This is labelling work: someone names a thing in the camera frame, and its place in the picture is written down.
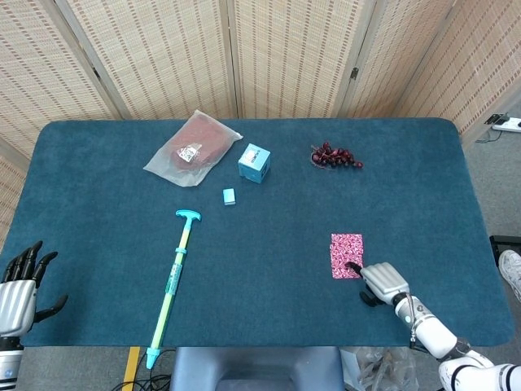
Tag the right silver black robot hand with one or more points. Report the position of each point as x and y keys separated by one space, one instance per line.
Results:
x=384 y=281

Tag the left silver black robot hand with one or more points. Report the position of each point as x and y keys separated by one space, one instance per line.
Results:
x=16 y=301

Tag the pink patterned rectangular block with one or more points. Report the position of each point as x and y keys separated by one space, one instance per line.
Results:
x=346 y=248

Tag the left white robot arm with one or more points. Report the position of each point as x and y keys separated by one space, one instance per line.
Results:
x=8 y=362

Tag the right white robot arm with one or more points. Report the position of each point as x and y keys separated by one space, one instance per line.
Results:
x=431 y=330

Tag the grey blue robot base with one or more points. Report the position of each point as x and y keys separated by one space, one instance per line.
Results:
x=256 y=366

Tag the clear crumpled plastic bag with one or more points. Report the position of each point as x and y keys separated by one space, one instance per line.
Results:
x=378 y=366

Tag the black floor box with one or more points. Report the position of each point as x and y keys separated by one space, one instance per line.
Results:
x=504 y=243

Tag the blue table cloth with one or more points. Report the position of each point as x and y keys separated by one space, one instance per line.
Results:
x=260 y=252

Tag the white sneaker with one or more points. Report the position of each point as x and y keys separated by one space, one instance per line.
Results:
x=512 y=271

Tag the yellow floor tape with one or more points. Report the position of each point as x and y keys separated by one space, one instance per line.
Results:
x=131 y=366

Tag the dark red grape bunch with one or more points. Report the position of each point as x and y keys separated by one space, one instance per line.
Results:
x=335 y=156

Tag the green blue water pump toy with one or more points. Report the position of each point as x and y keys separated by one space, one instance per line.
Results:
x=173 y=281

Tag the small blue white cube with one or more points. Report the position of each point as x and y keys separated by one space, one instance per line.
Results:
x=229 y=196

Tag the light blue cardboard box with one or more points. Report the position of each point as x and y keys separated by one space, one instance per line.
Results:
x=252 y=163

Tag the white power strip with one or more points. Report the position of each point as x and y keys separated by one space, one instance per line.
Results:
x=510 y=123

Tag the black screen hinge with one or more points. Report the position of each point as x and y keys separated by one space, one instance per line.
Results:
x=96 y=73
x=354 y=73

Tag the plastic bag with red cloth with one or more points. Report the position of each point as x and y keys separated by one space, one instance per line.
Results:
x=195 y=138

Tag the woven bamboo folding screen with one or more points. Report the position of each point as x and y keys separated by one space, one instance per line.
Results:
x=163 y=53

